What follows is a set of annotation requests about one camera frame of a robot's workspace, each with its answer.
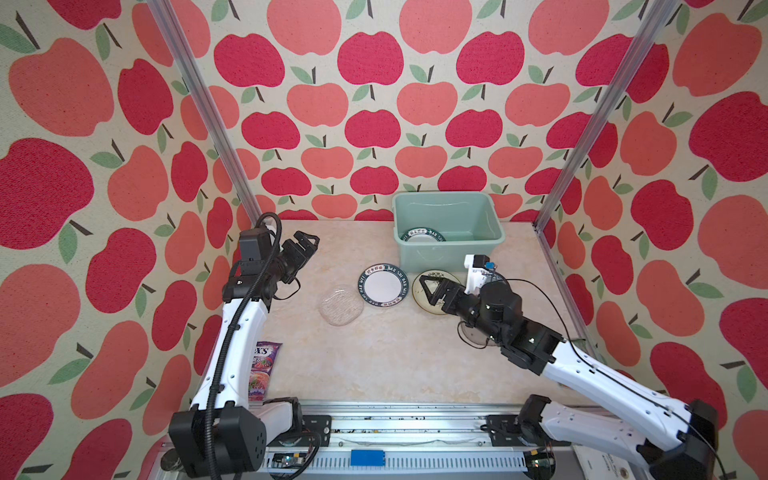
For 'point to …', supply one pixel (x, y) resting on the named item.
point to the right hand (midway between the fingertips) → (440, 278)
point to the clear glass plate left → (341, 304)
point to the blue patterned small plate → (495, 276)
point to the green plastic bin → (469, 221)
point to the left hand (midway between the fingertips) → (316, 248)
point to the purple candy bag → (264, 356)
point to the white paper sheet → (600, 466)
